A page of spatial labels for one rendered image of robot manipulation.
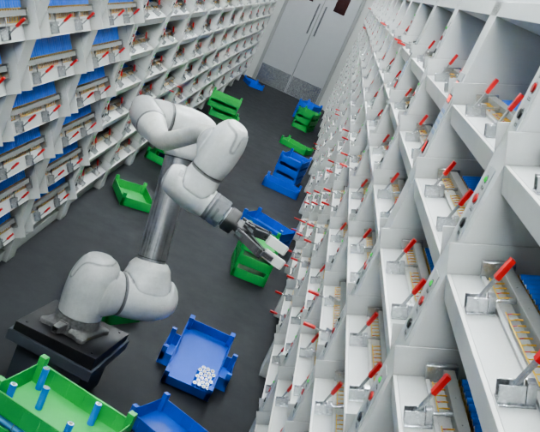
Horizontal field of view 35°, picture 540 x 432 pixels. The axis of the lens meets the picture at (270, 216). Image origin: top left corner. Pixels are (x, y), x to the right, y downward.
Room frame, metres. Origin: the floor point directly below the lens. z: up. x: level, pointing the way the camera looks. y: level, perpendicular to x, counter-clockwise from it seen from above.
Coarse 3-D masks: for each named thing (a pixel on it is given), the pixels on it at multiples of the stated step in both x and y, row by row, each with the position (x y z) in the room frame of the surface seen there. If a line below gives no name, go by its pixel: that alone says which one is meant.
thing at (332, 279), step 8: (328, 272) 2.68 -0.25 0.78; (336, 272) 2.68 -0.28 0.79; (328, 280) 2.68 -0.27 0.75; (336, 280) 2.68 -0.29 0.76; (344, 280) 2.66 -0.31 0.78; (328, 288) 2.65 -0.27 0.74; (336, 288) 2.66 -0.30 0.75; (328, 296) 2.58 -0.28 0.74; (336, 296) 2.59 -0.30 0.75; (328, 312) 2.44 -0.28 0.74; (336, 312) 2.44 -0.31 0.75; (328, 320) 2.38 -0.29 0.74; (336, 320) 2.38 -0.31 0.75; (320, 336) 2.25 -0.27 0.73; (320, 344) 2.20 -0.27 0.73; (320, 352) 2.08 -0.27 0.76
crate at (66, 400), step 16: (32, 368) 1.93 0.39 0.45; (0, 384) 1.78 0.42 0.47; (32, 384) 1.94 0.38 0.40; (48, 384) 1.96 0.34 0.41; (64, 384) 1.95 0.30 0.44; (0, 400) 1.77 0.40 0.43; (16, 400) 1.85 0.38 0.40; (32, 400) 1.87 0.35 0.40; (48, 400) 1.90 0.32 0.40; (64, 400) 1.93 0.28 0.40; (80, 400) 1.93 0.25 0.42; (96, 400) 1.92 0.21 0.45; (16, 416) 1.76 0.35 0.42; (32, 416) 1.75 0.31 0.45; (48, 416) 1.84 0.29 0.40; (64, 416) 1.87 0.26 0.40; (80, 416) 1.90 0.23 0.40; (112, 416) 1.91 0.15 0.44; (128, 416) 1.88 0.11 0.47
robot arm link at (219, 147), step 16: (144, 128) 2.70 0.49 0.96; (160, 128) 2.67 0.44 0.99; (192, 128) 2.51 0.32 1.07; (208, 128) 2.41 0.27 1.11; (224, 128) 2.34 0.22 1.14; (240, 128) 2.37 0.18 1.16; (160, 144) 2.61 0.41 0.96; (176, 144) 2.56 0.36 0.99; (192, 144) 2.54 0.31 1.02; (208, 144) 2.34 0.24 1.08; (224, 144) 2.32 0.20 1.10; (240, 144) 2.35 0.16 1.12; (208, 160) 2.32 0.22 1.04; (224, 160) 2.33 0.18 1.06; (224, 176) 2.35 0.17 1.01
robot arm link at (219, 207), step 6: (216, 198) 2.34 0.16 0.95; (222, 198) 2.36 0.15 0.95; (210, 204) 2.33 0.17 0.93; (216, 204) 2.33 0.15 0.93; (222, 204) 2.34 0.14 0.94; (228, 204) 2.35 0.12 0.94; (210, 210) 2.33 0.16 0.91; (216, 210) 2.33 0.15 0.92; (222, 210) 2.33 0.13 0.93; (228, 210) 2.35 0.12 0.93; (204, 216) 2.33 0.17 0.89; (210, 216) 2.33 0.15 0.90; (216, 216) 2.33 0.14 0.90; (222, 216) 2.33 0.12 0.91; (210, 222) 2.34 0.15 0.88; (216, 222) 2.33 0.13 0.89
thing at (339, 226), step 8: (336, 224) 3.38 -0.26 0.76; (344, 224) 3.20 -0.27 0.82; (336, 232) 3.33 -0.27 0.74; (344, 232) 3.30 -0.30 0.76; (328, 240) 3.21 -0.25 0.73; (336, 240) 3.19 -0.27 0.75; (328, 248) 3.11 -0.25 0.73; (336, 248) 3.11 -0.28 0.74; (328, 256) 2.93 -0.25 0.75; (328, 264) 2.78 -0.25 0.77
